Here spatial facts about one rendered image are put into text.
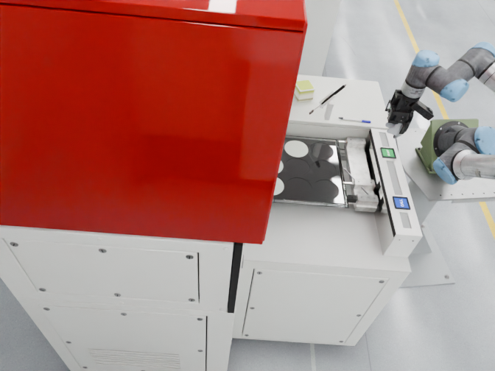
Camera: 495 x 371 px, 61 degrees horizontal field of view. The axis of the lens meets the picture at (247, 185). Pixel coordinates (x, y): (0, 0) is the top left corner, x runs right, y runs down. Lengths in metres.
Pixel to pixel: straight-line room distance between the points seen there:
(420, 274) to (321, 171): 1.18
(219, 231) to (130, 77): 0.45
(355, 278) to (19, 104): 1.24
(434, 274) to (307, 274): 1.27
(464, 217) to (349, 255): 1.64
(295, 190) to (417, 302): 1.23
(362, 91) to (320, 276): 0.92
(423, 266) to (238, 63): 2.21
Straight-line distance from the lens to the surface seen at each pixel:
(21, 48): 0.77
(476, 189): 2.05
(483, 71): 1.55
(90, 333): 1.71
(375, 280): 1.66
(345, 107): 1.95
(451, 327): 2.62
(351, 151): 1.87
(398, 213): 1.59
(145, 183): 0.91
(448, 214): 3.08
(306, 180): 1.66
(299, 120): 1.82
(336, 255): 1.58
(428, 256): 2.78
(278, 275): 1.59
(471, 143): 1.83
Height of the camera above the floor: 2.11
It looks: 49 degrees down
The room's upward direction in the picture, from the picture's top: 7 degrees clockwise
